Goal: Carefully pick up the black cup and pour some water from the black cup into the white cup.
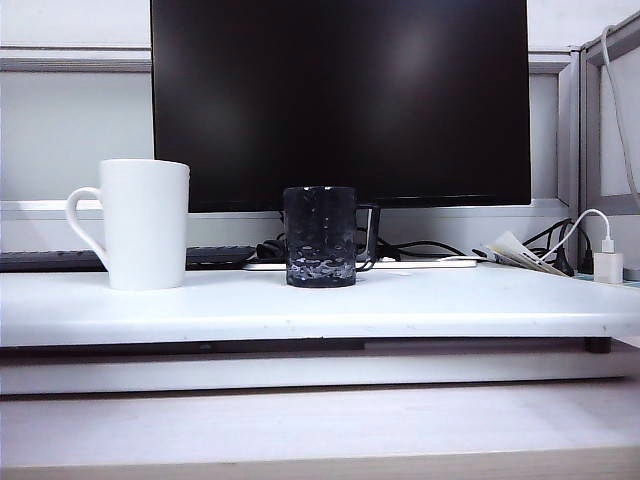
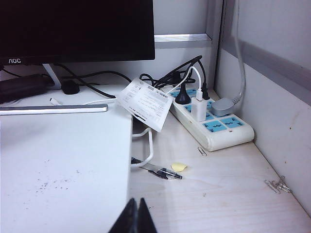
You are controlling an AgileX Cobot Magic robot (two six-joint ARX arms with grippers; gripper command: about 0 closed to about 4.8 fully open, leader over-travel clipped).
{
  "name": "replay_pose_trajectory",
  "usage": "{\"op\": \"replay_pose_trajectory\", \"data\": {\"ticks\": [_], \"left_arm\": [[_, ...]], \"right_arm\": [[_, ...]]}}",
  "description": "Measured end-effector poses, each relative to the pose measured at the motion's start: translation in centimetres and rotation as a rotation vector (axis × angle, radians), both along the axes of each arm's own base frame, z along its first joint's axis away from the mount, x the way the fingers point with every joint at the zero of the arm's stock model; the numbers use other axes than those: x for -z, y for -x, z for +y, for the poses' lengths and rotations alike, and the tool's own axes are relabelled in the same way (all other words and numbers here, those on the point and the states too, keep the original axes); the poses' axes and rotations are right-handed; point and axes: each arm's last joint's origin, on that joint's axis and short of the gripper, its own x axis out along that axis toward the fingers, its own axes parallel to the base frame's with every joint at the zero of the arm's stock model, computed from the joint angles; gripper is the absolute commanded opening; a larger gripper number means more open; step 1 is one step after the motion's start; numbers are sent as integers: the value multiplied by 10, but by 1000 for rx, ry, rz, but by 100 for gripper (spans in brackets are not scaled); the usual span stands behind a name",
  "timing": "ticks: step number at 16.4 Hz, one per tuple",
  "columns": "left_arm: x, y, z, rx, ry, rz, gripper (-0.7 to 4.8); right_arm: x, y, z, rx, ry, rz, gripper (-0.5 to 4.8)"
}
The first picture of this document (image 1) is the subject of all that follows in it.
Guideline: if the black cable bundle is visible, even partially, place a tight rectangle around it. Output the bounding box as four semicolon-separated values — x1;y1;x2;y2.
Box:
521;216;595;277

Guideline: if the black keyboard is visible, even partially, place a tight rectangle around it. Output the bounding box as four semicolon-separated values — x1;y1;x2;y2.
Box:
0;245;257;274

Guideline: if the grey partition frame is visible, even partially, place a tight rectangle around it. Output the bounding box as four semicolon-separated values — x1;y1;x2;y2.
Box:
554;8;640;282

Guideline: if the folded paper booklet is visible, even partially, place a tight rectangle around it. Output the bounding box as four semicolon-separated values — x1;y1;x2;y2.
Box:
481;230;572;277

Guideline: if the black computer monitor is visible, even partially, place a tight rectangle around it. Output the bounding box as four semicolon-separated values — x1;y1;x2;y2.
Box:
149;0;533;271

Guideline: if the white usb charger cable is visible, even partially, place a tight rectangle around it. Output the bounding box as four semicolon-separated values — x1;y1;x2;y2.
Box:
542;208;617;264

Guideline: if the black textured cup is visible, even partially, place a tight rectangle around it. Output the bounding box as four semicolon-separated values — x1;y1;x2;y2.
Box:
282;185;383;290

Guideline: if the white usb charger block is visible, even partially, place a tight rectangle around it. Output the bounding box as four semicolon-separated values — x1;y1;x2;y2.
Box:
593;251;626;285

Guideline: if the black power adapter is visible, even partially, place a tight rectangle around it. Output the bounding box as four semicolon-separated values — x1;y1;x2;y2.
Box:
256;238;289;262

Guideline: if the white ceramic mug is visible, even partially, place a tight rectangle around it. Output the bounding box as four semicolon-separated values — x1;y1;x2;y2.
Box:
65;158;192;291

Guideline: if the white raised platform board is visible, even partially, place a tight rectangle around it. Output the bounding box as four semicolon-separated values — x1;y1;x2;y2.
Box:
0;263;640;349

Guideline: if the white hanging cable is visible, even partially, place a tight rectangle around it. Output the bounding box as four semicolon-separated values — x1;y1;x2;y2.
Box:
600;23;640;199

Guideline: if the black cable on desk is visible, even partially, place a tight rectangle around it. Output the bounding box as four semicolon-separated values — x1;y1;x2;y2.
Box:
375;238;482;262

